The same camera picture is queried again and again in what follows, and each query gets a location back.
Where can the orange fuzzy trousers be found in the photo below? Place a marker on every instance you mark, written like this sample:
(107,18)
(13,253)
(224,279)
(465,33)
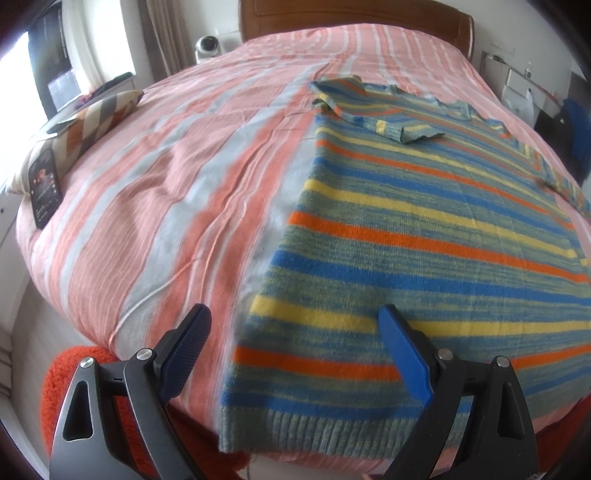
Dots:
(201,444)

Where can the pink striped bed sheet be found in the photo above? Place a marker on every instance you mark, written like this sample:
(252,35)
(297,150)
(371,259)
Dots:
(186,200)

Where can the laptop on windowsill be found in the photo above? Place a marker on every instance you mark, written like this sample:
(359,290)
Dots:
(79,54)

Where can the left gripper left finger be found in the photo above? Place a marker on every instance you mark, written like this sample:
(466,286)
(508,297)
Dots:
(89,440)

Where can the white desk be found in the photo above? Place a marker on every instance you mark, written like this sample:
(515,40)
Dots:
(517,91)

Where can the wooden headboard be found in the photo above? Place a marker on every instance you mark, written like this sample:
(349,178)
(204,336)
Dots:
(258,18)

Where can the black smartphone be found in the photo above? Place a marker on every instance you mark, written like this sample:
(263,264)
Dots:
(44,189)

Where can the blue garment on chair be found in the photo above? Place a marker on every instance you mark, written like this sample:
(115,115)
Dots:
(580,143)

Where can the multicolour striped knit sweater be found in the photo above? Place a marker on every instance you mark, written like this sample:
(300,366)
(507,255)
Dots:
(438,211)

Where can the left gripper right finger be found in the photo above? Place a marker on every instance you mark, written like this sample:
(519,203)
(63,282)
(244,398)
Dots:
(475,422)

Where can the beige curtain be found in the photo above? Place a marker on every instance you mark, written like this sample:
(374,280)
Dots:
(165,37)

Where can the small white fan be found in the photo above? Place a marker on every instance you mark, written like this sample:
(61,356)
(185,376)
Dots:
(207,47)

